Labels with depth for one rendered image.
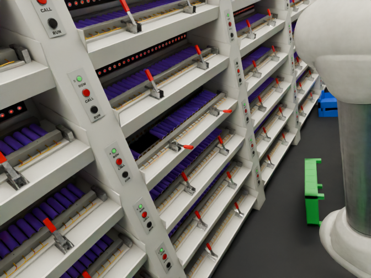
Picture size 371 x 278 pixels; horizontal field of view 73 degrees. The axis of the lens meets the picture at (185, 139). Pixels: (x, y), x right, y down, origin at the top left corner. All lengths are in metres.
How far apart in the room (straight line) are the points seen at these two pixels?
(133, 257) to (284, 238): 0.81
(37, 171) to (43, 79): 0.20
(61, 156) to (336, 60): 0.57
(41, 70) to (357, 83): 0.57
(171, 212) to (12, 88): 0.61
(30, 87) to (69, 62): 0.10
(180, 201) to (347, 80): 0.68
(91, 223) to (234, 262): 0.82
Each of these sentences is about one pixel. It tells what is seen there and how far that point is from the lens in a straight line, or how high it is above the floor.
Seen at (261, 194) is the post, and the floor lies 0.07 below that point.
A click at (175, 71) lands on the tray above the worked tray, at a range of 0.94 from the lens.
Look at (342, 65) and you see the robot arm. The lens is 0.47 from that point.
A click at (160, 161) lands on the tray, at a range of 0.83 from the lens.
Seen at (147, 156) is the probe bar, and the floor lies 0.73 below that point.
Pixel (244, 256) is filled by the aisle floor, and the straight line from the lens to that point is 1.37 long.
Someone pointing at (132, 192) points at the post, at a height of 0.69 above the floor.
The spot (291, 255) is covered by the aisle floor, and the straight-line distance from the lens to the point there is 1.36.
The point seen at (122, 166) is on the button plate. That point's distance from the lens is 0.70.
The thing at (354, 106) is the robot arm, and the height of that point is 0.87.
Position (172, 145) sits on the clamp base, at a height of 0.71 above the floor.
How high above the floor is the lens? 1.10
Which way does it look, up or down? 26 degrees down
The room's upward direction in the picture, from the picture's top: 18 degrees counter-clockwise
